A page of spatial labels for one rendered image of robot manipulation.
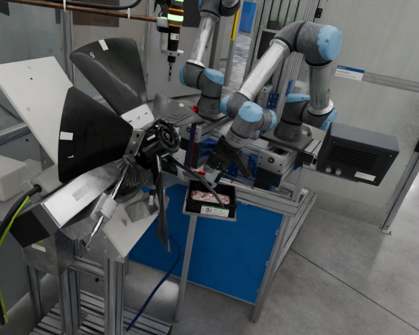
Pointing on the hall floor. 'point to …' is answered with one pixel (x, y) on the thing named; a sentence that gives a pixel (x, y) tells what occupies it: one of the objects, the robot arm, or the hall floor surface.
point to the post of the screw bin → (185, 266)
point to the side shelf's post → (32, 276)
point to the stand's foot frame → (44, 327)
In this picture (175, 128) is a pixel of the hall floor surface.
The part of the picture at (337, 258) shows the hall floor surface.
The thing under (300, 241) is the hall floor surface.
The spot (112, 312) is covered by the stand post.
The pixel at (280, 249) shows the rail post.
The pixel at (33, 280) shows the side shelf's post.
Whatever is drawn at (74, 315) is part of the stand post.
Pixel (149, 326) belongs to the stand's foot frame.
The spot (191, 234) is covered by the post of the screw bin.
